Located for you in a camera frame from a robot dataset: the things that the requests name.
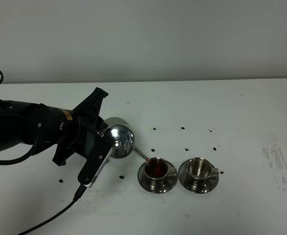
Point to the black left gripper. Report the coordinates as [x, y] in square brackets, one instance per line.
[88, 126]

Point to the stainless steel teapot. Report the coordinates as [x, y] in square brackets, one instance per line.
[123, 138]

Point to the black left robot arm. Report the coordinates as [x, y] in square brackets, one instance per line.
[41, 126]

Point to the left stainless steel teacup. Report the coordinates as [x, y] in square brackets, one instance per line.
[158, 169]

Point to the stainless steel teacup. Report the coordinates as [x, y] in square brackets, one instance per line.
[201, 169]
[158, 169]

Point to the left stainless steel saucer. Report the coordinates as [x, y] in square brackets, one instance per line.
[156, 186]

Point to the stainless steel saucer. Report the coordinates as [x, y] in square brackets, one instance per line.
[196, 186]
[156, 186]

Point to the right stainless steel teacup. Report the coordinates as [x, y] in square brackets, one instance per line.
[201, 169]

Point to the right stainless steel saucer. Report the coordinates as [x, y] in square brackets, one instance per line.
[196, 186]

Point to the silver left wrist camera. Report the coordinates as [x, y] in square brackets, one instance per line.
[96, 159]

